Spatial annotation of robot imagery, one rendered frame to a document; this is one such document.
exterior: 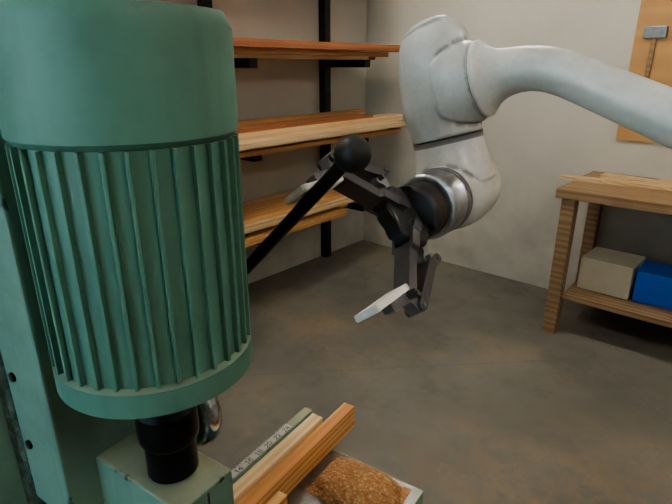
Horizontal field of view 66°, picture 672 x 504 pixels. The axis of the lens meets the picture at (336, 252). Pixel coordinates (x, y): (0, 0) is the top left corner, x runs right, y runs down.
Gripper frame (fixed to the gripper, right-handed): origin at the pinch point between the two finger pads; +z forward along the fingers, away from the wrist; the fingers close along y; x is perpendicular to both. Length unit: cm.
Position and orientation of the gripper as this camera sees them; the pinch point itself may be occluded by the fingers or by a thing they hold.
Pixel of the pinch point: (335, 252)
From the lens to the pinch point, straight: 51.7
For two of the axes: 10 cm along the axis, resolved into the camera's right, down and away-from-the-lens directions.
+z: -5.6, 2.8, -7.8
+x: 6.5, -4.3, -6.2
